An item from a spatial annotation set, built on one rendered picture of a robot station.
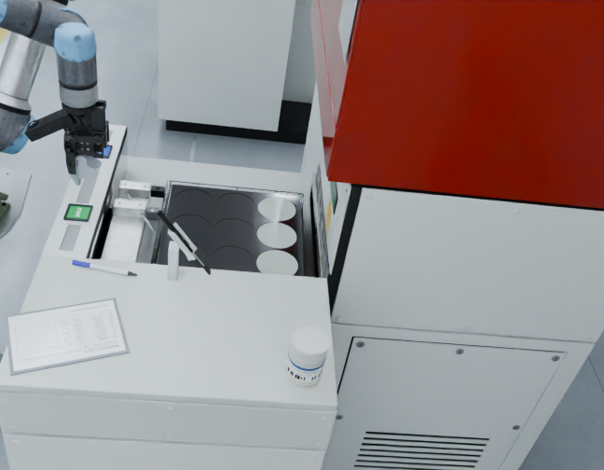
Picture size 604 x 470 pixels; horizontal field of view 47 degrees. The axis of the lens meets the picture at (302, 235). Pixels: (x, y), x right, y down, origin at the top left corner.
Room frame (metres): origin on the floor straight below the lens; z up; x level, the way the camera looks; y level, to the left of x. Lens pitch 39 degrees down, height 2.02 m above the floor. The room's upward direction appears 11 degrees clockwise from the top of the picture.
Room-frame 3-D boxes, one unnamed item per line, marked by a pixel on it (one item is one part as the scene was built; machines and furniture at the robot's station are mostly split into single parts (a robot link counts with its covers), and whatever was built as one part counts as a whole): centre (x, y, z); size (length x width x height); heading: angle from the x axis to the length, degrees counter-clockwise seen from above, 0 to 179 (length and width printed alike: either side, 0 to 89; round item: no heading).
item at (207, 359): (0.94, 0.21, 0.89); 0.62 x 0.35 x 0.14; 99
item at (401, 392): (1.61, -0.36, 0.41); 0.82 x 0.71 x 0.82; 9
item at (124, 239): (1.28, 0.43, 0.87); 0.36 x 0.08 x 0.03; 9
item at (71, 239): (1.35, 0.54, 0.89); 0.55 x 0.09 x 0.14; 9
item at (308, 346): (0.88, -0.05, 1.01); 0.07 x 0.07 x 0.10
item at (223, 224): (1.34, 0.17, 0.90); 0.34 x 0.34 x 0.01; 9
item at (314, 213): (1.38, -0.04, 0.89); 0.44 x 0.02 x 0.10; 9
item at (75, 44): (1.23, 0.50, 1.36); 0.09 x 0.08 x 0.11; 27
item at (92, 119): (1.23, 0.49, 1.20); 0.09 x 0.08 x 0.12; 99
